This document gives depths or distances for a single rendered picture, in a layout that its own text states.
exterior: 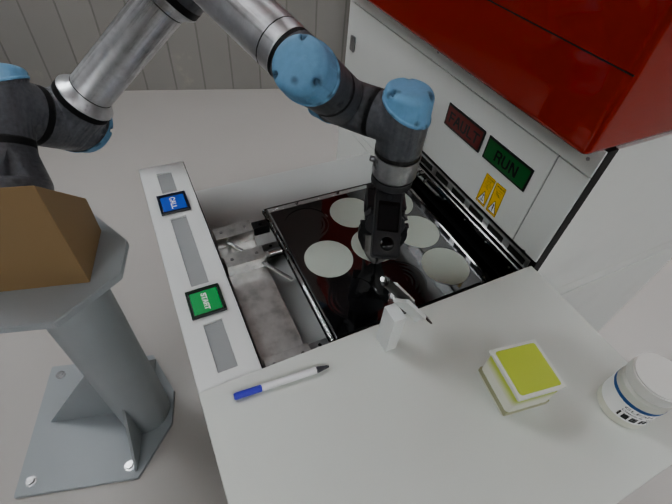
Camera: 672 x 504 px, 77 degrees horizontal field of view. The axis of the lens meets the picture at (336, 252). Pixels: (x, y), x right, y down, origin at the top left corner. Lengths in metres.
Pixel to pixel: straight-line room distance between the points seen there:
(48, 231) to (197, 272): 0.28
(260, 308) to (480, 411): 0.41
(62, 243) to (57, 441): 0.99
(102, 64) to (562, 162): 0.84
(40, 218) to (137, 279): 1.23
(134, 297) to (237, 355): 1.40
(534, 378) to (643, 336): 1.74
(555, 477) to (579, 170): 0.44
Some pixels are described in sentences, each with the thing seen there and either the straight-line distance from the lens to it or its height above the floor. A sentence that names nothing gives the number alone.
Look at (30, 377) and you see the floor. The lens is 1.98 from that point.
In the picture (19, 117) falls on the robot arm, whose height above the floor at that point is 1.11.
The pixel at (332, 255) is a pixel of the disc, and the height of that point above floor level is 0.90.
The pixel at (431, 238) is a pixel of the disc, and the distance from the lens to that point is 0.94.
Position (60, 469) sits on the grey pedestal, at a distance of 1.76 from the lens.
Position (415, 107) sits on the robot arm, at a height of 1.26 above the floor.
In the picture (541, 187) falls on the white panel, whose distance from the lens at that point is 0.82.
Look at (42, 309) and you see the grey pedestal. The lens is 1.01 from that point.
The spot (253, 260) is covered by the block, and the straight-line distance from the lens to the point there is 0.84.
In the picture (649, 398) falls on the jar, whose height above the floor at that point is 1.05.
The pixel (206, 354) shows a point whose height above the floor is 0.96.
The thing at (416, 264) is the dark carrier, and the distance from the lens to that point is 0.88.
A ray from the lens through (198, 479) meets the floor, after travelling 1.62.
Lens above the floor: 1.54
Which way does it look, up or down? 47 degrees down
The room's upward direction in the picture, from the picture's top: 6 degrees clockwise
